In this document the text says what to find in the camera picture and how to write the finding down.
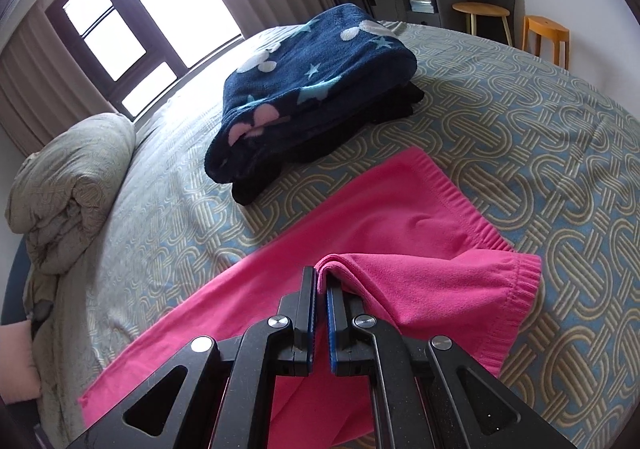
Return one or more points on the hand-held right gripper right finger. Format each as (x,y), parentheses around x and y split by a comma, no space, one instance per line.
(331,329)

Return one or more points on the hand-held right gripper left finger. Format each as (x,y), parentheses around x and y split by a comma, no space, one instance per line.
(311,324)

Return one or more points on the pink pants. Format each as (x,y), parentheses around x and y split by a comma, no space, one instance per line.
(400,229)

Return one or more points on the black folded clothes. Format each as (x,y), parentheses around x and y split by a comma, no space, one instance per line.
(330,144)

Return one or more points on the navy printed fleece garment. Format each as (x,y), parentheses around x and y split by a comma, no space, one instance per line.
(310,79)

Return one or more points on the bed with patterned bedspread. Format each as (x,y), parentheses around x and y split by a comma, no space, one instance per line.
(500,129)

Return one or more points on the grey folded quilt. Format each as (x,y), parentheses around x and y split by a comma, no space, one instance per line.
(75,169)

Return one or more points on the pink pillow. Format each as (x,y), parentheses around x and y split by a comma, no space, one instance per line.
(15,359)

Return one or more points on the dark blue headboard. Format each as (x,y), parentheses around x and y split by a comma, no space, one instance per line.
(12,279)

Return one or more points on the grey bedside cabinet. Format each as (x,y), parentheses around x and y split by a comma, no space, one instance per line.
(440,4)

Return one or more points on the round wooden stool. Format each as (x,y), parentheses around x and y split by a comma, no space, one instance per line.
(480,8)

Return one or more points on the orange stool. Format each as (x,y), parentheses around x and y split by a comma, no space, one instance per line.
(547,26)

